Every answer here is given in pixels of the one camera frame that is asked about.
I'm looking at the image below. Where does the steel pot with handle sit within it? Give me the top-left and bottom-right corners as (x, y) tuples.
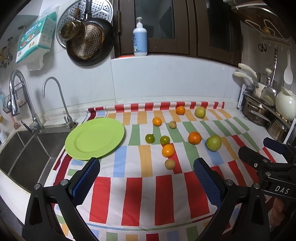
(242, 96), (271, 127)

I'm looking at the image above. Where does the brown round fruit back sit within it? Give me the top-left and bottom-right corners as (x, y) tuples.
(169, 120), (177, 129)

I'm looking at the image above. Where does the person's hand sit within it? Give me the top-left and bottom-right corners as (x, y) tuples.
(269, 198), (285, 227)

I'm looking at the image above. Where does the cream handled pot lower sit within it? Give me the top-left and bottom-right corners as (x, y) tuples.
(232, 71), (256, 87)

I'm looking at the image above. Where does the white ceramic jug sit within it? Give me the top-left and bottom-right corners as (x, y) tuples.
(275, 86), (296, 121)

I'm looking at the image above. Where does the wire sponge basket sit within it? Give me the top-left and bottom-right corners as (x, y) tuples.
(3, 83), (27, 114)

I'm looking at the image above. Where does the small orange mandarin left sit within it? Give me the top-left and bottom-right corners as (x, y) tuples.
(152, 117), (162, 126)

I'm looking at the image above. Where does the teal white tissue pack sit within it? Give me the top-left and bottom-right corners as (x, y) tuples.
(16, 11), (57, 71)

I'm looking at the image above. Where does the brown round fruit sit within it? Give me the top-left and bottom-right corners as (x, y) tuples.
(169, 120), (177, 129)
(165, 159), (176, 170)

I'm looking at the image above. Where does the stainless steel sink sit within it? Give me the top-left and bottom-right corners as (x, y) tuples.
(1, 127), (70, 192)

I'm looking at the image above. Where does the green plastic plate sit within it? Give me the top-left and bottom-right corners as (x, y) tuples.
(65, 118), (125, 161)

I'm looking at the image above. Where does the large chrome kitchen faucet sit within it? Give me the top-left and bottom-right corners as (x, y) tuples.
(9, 70), (44, 133)

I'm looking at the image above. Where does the large green apple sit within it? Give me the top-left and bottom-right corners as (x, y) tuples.
(206, 135), (222, 152)

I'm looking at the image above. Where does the striped colourful tablecloth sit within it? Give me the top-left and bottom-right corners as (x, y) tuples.
(43, 101), (287, 241)

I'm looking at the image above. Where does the black frying pan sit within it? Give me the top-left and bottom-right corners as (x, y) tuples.
(66, 1), (115, 66)

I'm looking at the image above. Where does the blue white soap bottle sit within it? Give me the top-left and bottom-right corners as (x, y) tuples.
(132, 16), (147, 56)

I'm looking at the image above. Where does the small orange mandarin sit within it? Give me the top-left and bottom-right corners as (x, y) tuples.
(176, 106), (186, 115)
(152, 117), (162, 126)

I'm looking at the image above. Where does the dark wooden window frame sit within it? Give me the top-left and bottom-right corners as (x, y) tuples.
(113, 0), (242, 66)

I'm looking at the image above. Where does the cream handled pot upper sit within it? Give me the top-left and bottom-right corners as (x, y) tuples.
(238, 63), (265, 98)

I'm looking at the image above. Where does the small brass saucepan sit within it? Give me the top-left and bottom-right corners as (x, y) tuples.
(61, 7), (84, 41)

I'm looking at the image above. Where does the large orange mandarin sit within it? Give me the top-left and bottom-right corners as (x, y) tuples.
(188, 132), (202, 145)

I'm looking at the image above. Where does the small orange mandarin back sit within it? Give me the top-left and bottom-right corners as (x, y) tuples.
(176, 106), (186, 115)

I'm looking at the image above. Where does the metal spatula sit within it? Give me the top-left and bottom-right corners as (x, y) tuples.
(261, 46), (278, 106)

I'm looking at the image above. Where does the cream handled pot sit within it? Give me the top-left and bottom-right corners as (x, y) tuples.
(232, 71), (256, 87)
(238, 63), (265, 98)

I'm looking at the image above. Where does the perforated metal steamer plate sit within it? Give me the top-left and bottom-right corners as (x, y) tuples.
(56, 1), (113, 49)

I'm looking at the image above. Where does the brown round fruit front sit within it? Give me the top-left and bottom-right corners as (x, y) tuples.
(165, 159), (176, 170)

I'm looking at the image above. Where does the yellow-green apple back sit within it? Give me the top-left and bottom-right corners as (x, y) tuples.
(195, 106), (206, 118)

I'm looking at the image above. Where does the dark green tomato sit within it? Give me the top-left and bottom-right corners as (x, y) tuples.
(145, 133), (155, 144)
(160, 136), (170, 145)

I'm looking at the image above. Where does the white plastic spoon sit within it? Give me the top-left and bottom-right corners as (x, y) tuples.
(283, 50), (293, 85)

